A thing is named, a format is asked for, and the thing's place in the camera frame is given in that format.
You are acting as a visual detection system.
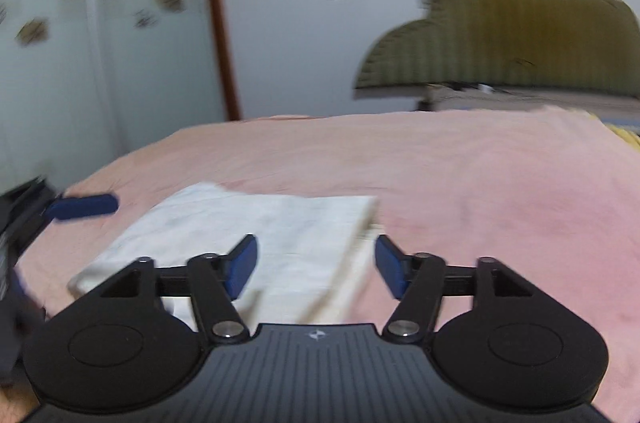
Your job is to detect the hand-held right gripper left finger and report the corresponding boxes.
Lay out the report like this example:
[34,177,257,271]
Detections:
[100,233,260,345]

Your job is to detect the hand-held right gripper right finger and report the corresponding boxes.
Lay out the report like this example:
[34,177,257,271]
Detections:
[374,233,540,345]

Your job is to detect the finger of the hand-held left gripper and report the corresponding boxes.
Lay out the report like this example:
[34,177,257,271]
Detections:
[42,193,120,221]

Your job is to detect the white pants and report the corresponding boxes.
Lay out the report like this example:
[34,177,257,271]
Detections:
[67,182,381,330]

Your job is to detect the pink blanket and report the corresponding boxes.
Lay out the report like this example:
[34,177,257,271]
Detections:
[14,105,640,423]

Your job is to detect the white door with brown print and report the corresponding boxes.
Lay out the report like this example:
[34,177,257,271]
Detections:
[0,0,226,204]

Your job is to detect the yellow floral sheet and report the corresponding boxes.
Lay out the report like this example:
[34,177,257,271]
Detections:
[585,112,640,151]

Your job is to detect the olive padded headboard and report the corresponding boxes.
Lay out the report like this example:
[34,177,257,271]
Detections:
[353,0,640,102]

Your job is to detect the brown wooden door frame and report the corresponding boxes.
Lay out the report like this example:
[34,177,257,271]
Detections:
[201,0,242,122]

